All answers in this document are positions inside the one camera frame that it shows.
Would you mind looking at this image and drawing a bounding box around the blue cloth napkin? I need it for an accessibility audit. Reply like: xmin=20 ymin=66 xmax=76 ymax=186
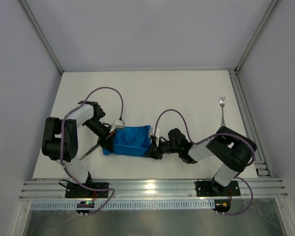
xmin=102 ymin=125 xmax=151 ymax=157

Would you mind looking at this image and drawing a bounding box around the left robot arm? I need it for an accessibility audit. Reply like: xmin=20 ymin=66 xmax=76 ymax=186
xmin=42 ymin=102 xmax=115 ymax=191

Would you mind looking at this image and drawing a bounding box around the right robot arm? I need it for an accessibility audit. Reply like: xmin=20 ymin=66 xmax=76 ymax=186
xmin=143 ymin=126 xmax=257 ymax=197

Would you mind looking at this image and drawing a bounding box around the silver table knife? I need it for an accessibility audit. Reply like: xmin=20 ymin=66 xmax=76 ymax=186
xmin=79 ymin=144 xmax=100 ymax=160

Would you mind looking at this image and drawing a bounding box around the left controller board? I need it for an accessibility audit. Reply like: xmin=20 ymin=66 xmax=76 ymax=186
xmin=76 ymin=201 xmax=94 ymax=215

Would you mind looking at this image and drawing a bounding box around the controller board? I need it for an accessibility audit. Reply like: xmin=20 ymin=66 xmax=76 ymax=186
xmin=76 ymin=201 xmax=94 ymax=215
xmin=213 ymin=200 xmax=231 ymax=214

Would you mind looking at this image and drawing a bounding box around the silver fork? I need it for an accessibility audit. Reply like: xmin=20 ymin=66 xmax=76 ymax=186
xmin=219 ymin=96 xmax=226 ymax=126

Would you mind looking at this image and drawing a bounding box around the right controller board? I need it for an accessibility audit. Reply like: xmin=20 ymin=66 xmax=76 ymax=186
xmin=213 ymin=200 xmax=231 ymax=214

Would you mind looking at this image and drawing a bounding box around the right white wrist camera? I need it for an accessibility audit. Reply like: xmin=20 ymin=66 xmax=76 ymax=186
xmin=149 ymin=128 xmax=160 ymax=147

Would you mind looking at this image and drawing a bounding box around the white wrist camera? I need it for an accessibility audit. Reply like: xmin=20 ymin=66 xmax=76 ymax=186
xmin=110 ymin=119 xmax=125 ymax=132
xmin=149 ymin=128 xmax=160 ymax=147

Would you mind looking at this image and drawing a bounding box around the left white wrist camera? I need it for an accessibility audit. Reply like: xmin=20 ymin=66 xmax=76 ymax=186
xmin=110 ymin=119 xmax=125 ymax=132

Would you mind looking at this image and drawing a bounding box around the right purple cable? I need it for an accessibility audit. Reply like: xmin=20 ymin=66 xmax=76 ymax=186
xmin=154 ymin=109 xmax=256 ymax=216

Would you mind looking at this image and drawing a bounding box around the purple cable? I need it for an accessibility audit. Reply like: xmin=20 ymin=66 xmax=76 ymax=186
xmin=59 ymin=86 xmax=124 ymax=214
xmin=154 ymin=109 xmax=256 ymax=216

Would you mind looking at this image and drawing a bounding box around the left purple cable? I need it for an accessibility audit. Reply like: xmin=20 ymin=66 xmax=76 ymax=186
xmin=59 ymin=86 xmax=124 ymax=214

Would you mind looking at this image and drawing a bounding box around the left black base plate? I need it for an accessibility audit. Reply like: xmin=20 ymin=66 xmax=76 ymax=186
xmin=65 ymin=182 xmax=109 ymax=199

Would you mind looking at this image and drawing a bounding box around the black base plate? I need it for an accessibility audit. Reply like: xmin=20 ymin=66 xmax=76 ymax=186
xmin=195 ymin=179 xmax=241 ymax=197
xmin=65 ymin=182 xmax=109 ymax=199

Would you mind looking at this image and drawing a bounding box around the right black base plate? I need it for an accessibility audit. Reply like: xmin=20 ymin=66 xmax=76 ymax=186
xmin=195 ymin=179 xmax=241 ymax=197

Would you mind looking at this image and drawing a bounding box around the aluminium front rail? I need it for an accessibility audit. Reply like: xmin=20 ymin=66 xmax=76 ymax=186
xmin=19 ymin=178 xmax=288 ymax=201

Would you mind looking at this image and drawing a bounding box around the aluminium rail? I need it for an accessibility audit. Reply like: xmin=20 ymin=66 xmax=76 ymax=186
xmin=19 ymin=178 xmax=288 ymax=201
xmin=229 ymin=69 xmax=272 ymax=178

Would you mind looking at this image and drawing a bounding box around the slotted grey cable duct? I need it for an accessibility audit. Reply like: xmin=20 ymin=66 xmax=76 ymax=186
xmin=30 ymin=199 xmax=214 ymax=210

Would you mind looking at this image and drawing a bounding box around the right side aluminium rail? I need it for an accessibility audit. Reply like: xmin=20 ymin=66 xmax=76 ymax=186
xmin=229 ymin=69 xmax=272 ymax=178

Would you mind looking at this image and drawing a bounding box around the left aluminium frame post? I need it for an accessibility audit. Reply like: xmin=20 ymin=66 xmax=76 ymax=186
xmin=18 ymin=0 xmax=64 ymax=75

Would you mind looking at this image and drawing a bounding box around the aluminium frame post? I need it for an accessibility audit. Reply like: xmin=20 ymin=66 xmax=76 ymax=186
xmin=235 ymin=0 xmax=281 ymax=73
xmin=18 ymin=0 xmax=64 ymax=75

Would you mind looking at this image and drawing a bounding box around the right aluminium frame post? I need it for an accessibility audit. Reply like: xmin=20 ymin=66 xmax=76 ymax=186
xmin=235 ymin=0 xmax=281 ymax=73

